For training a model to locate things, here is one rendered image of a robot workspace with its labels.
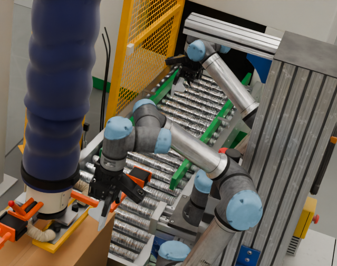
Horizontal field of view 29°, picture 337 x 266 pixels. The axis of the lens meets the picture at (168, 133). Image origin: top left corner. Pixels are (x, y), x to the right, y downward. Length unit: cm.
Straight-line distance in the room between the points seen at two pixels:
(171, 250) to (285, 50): 81
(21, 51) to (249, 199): 440
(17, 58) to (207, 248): 416
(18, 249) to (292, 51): 136
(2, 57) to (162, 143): 223
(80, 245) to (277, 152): 100
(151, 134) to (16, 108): 354
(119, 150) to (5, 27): 214
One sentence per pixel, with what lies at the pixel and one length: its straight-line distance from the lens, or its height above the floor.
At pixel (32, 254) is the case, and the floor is 94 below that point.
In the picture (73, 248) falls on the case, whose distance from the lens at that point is 281.
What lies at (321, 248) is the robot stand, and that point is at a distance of 269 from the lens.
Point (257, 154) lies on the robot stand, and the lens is 225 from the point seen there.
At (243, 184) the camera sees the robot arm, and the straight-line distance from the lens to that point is 211.
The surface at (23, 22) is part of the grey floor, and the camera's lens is 677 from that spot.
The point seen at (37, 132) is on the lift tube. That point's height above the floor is 152.
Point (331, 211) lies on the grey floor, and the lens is 505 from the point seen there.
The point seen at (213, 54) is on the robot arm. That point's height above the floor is 179.
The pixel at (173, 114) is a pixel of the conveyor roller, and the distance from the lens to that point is 458.
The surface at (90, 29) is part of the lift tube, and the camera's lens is 222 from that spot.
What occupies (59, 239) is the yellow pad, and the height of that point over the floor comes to 107.
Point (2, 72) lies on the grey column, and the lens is 406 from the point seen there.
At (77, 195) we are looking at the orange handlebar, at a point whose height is 119.
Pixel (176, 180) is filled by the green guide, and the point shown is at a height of 62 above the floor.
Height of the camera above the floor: 288
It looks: 33 degrees down
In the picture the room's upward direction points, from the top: 12 degrees clockwise
